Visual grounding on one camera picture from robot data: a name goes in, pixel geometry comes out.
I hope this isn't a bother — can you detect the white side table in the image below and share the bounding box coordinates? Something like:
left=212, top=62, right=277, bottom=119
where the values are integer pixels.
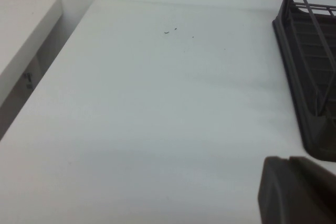
left=0, top=0, right=63, bottom=109

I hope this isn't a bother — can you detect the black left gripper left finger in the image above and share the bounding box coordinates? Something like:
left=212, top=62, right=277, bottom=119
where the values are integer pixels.
left=257, top=156, right=336, bottom=224

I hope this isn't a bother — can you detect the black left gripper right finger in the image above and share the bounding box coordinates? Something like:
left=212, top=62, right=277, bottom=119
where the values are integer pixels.
left=289, top=156, right=336, bottom=189

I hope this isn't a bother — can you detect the black dish drying rack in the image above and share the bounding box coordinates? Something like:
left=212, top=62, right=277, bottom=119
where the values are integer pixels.
left=272, top=0, right=336, bottom=162

